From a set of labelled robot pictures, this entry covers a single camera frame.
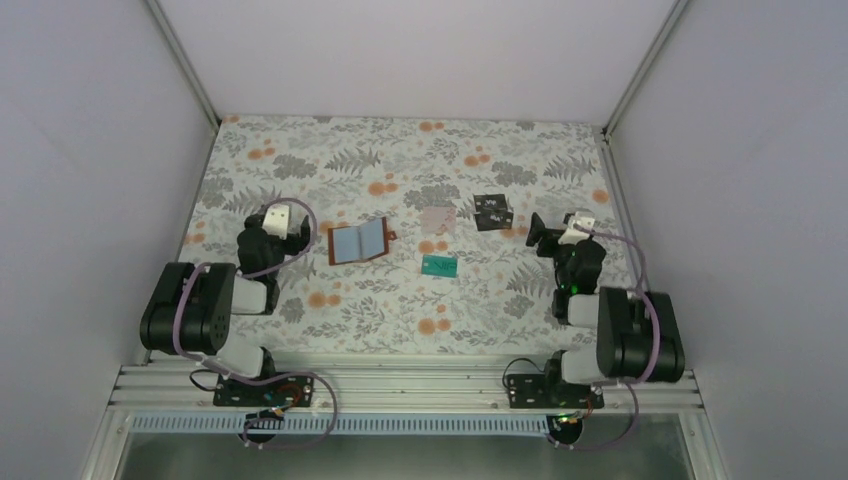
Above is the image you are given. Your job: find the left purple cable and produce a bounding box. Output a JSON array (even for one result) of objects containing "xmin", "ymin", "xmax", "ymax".
[{"xmin": 172, "ymin": 197, "xmax": 339, "ymax": 452}]

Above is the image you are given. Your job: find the aluminium rail frame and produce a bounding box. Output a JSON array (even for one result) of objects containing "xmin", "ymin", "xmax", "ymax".
[{"xmin": 109, "ymin": 351, "xmax": 705, "ymax": 415}]

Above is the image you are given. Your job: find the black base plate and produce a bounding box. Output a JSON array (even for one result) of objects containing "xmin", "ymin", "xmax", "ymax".
[
  {"xmin": 504, "ymin": 374, "xmax": 605, "ymax": 410},
  {"xmin": 212, "ymin": 375, "xmax": 314, "ymax": 409}
]

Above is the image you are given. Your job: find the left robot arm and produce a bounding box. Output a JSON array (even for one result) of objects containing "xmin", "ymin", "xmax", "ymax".
[{"xmin": 140, "ymin": 209, "xmax": 313, "ymax": 405}]

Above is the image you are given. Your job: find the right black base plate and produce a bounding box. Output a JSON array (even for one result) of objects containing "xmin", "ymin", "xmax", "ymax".
[{"xmin": 504, "ymin": 374, "xmax": 605, "ymax": 410}]

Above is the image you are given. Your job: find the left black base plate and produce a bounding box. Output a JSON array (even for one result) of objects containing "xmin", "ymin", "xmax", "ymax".
[{"xmin": 212, "ymin": 375, "xmax": 314, "ymax": 409}]

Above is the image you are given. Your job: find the teal grey credit card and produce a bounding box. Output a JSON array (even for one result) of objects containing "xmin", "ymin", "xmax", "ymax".
[{"xmin": 420, "ymin": 255, "xmax": 458, "ymax": 278}]

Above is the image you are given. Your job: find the slotted grey cable duct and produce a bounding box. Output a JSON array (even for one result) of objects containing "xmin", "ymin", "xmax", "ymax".
[{"xmin": 130, "ymin": 412, "xmax": 548, "ymax": 437}]

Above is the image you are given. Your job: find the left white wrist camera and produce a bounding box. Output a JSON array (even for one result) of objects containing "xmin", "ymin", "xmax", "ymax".
[{"xmin": 261, "ymin": 204, "xmax": 290, "ymax": 239}]

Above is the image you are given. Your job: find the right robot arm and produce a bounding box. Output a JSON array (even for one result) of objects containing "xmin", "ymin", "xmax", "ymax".
[{"xmin": 526, "ymin": 213, "xmax": 685, "ymax": 407}]

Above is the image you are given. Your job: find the floral patterned table mat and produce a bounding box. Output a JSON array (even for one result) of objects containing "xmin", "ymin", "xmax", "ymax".
[{"xmin": 180, "ymin": 115, "xmax": 618, "ymax": 356}]

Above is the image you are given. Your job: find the pink white credit card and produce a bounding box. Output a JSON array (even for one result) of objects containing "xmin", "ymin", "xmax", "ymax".
[{"xmin": 420, "ymin": 206, "xmax": 457, "ymax": 235}]

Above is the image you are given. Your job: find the brown leather card holder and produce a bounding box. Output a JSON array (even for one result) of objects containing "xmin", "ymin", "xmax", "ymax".
[{"xmin": 328, "ymin": 217, "xmax": 398, "ymax": 266}]

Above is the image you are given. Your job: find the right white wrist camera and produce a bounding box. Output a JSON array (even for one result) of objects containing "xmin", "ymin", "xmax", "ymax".
[{"xmin": 557, "ymin": 210, "xmax": 596, "ymax": 245}]

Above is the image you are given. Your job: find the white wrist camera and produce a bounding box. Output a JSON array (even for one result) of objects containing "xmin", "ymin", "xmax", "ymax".
[
  {"xmin": 557, "ymin": 210, "xmax": 596, "ymax": 245},
  {"xmin": 261, "ymin": 204, "xmax": 290, "ymax": 239}
]

